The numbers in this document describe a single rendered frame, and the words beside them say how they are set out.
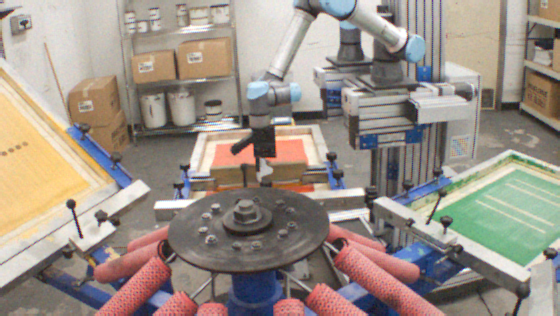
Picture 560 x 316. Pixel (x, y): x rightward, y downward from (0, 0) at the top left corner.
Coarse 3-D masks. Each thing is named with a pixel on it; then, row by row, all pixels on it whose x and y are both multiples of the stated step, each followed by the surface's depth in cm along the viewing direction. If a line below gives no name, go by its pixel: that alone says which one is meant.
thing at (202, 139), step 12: (216, 132) 229; (228, 132) 228; (240, 132) 227; (276, 132) 228; (288, 132) 228; (300, 132) 229; (312, 132) 224; (204, 144) 217; (324, 144) 206; (192, 156) 202; (324, 156) 194; (192, 168) 189; (192, 192) 174
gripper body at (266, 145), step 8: (256, 128) 164; (264, 128) 164; (272, 128) 165; (264, 136) 167; (272, 136) 167; (256, 144) 167; (264, 144) 166; (272, 144) 166; (264, 152) 168; (272, 152) 168
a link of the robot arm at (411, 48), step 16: (320, 0) 158; (336, 0) 156; (352, 0) 158; (336, 16) 163; (352, 16) 164; (368, 16) 166; (368, 32) 172; (384, 32) 172; (400, 32) 176; (400, 48) 176; (416, 48) 178
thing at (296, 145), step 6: (276, 144) 219; (282, 144) 218; (288, 144) 218; (294, 144) 218; (300, 144) 217; (294, 150) 211; (300, 150) 210; (294, 156) 204; (300, 156) 204; (306, 156) 204; (300, 186) 177; (306, 186) 177; (312, 186) 177; (300, 192) 173; (306, 192) 173
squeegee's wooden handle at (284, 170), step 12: (216, 168) 171; (228, 168) 171; (252, 168) 171; (276, 168) 172; (288, 168) 172; (300, 168) 172; (216, 180) 172; (228, 180) 173; (240, 180) 173; (252, 180) 173; (300, 180) 174
